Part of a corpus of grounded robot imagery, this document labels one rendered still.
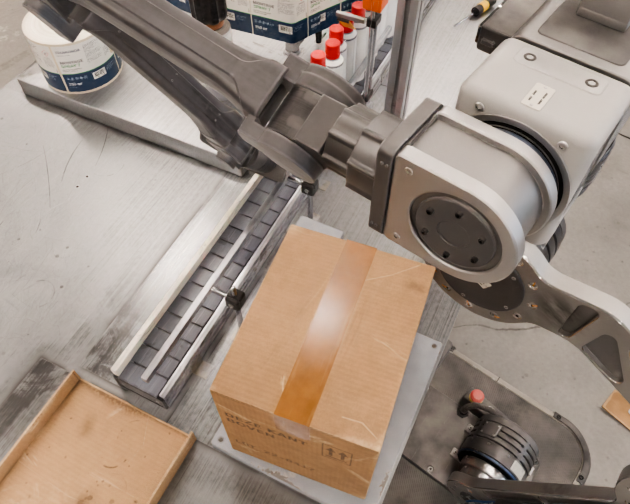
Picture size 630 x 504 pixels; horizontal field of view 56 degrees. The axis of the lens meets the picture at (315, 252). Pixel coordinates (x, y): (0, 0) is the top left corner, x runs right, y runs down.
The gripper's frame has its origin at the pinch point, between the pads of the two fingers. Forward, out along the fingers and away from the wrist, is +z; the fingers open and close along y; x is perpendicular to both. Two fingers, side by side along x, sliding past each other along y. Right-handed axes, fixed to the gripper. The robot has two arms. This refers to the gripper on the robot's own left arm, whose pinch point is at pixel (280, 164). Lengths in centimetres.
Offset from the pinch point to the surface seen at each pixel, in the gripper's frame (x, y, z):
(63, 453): 60, 6, -36
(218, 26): -24.0, 25.5, 0.9
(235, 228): 15.9, 2.3, -5.9
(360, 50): -32.5, -1.7, 20.4
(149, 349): 39.9, 1.7, -25.9
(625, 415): 37, -107, 89
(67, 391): 52, 12, -31
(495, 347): 33, -63, 93
